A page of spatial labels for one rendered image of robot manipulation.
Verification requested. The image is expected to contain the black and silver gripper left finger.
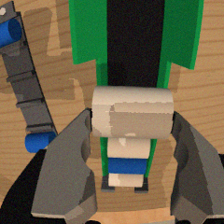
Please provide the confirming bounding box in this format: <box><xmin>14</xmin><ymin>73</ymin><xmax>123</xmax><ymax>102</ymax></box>
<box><xmin>0</xmin><ymin>107</ymin><xmax>97</xmax><ymax>224</ymax></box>

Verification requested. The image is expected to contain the beige cylinder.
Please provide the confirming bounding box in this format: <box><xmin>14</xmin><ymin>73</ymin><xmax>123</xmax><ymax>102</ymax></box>
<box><xmin>91</xmin><ymin>85</ymin><xmax>174</xmax><ymax>139</ymax></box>
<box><xmin>107</xmin><ymin>138</ymin><xmax>150</xmax><ymax>159</ymax></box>
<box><xmin>108</xmin><ymin>174</ymin><xmax>144</xmax><ymax>187</ymax></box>

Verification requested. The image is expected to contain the blue cylinder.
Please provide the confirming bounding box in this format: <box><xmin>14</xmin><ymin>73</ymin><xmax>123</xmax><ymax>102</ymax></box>
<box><xmin>108</xmin><ymin>158</ymin><xmax>147</xmax><ymax>175</ymax></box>
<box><xmin>0</xmin><ymin>19</ymin><xmax>22</xmax><ymax>48</ymax></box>
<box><xmin>24</xmin><ymin>132</ymin><xmax>57</xmax><ymax>153</ymax></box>

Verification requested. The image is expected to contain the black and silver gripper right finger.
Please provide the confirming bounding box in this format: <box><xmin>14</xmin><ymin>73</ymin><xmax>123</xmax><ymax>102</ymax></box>
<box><xmin>170</xmin><ymin>111</ymin><xmax>224</xmax><ymax>224</ymax></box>

